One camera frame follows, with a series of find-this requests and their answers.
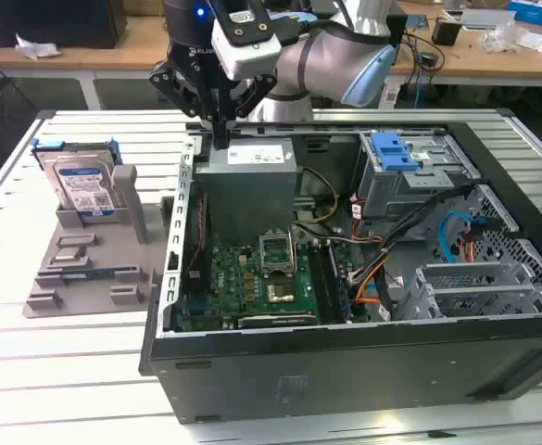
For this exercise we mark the crumpled white paper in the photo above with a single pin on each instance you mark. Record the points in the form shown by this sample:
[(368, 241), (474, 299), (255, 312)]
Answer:
[(36, 48)]

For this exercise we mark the clear plastic bags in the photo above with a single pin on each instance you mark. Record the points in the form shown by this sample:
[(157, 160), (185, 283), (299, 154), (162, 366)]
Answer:
[(502, 39)]

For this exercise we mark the long wooden desk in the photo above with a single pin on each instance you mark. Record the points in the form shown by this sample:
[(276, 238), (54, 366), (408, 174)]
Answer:
[(90, 58)]

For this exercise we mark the grey flat tray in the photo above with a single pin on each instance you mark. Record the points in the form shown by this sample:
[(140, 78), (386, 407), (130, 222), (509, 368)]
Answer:
[(488, 18)]

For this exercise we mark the blue cardboard box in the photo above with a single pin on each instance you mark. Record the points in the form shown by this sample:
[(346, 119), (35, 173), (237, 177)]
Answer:
[(537, 10)]

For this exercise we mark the hard disk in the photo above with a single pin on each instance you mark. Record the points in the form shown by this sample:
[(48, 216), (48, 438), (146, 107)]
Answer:
[(83, 185)]

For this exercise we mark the CPU socket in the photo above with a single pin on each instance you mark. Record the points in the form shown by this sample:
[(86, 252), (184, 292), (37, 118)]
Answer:
[(281, 290)]

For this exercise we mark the blue RAM stick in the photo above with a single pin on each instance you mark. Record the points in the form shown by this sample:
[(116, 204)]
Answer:
[(87, 273)]

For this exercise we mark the wooden desk with clutter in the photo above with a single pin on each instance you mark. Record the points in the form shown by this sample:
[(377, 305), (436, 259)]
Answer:
[(483, 60)]

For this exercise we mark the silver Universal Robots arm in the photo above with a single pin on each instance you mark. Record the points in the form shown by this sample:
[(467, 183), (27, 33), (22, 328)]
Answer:
[(326, 55)]

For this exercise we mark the grey drive cage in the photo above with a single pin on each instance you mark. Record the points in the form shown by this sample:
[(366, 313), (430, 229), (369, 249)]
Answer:
[(400, 190)]

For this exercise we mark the installed RAM stick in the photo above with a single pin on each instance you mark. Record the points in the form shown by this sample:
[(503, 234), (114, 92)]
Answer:
[(340, 287)]

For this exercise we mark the black graphics card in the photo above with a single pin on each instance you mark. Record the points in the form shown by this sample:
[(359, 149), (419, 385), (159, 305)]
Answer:
[(275, 321)]

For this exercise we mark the black open PC case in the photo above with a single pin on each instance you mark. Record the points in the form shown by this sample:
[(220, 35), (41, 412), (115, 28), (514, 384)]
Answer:
[(344, 371)]

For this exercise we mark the CPU chip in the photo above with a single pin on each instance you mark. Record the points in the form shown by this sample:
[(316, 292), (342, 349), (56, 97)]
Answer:
[(70, 255)]

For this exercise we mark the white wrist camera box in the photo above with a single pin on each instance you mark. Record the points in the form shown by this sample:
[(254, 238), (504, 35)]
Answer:
[(252, 51)]

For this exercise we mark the green motherboard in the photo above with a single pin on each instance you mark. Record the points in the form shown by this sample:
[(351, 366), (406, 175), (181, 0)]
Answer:
[(233, 287)]

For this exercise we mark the grey disk bay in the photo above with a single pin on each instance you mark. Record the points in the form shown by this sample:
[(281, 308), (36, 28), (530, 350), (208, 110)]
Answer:
[(474, 292)]

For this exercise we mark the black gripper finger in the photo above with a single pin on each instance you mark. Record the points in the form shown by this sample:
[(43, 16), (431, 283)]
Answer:
[(173, 85), (256, 95)]

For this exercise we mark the grey power supply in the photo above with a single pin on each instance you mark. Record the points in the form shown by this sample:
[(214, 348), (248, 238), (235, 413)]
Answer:
[(247, 194)]

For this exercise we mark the grey parts rack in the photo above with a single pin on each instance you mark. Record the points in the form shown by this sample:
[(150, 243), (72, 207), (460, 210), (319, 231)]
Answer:
[(99, 259)]

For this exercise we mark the small black cube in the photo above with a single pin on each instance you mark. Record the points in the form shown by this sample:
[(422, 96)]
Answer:
[(446, 32)]

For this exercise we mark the large black box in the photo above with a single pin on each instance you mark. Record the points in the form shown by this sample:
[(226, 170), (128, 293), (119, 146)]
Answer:
[(66, 21)]

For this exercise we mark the blue drive latch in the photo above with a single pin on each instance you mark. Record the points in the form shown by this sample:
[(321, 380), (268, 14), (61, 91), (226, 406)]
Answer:
[(393, 153)]

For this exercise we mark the black computer tower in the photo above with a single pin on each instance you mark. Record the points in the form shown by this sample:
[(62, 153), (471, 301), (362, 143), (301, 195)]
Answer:
[(398, 32)]

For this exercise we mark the black RAM slot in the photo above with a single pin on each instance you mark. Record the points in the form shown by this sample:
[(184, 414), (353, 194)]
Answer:
[(320, 287)]

